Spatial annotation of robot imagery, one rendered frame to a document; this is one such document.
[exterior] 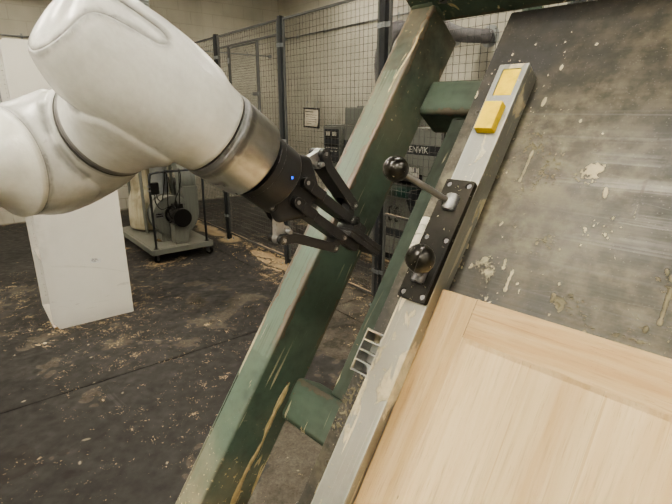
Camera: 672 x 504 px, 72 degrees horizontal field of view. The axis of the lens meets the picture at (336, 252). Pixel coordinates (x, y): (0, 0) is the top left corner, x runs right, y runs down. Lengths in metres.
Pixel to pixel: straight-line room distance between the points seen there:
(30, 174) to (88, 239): 3.53
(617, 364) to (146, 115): 0.54
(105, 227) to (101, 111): 3.62
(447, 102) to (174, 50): 0.65
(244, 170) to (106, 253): 3.64
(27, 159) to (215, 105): 0.17
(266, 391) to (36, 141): 0.55
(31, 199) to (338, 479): 0.51
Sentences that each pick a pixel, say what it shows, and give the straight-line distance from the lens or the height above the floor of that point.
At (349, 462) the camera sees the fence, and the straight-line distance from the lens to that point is 0.71.
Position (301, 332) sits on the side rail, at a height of 1.22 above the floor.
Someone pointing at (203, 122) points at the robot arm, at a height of 1.59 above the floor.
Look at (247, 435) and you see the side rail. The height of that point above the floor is 1.07.
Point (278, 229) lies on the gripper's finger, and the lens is 0.54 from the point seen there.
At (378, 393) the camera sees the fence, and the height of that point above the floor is 1.22.
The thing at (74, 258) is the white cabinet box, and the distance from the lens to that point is 4.03.
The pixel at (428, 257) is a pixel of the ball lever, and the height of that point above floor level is 1.43.
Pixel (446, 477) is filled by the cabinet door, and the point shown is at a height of 1.16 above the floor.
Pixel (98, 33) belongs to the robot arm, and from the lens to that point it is 0.40.
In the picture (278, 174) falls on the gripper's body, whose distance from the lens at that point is 0.48.
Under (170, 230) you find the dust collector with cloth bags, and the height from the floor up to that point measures 0.29.
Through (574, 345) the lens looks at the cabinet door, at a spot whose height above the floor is 1.34.
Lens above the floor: 1.60
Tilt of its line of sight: 17 degrees down
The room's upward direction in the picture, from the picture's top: straight up
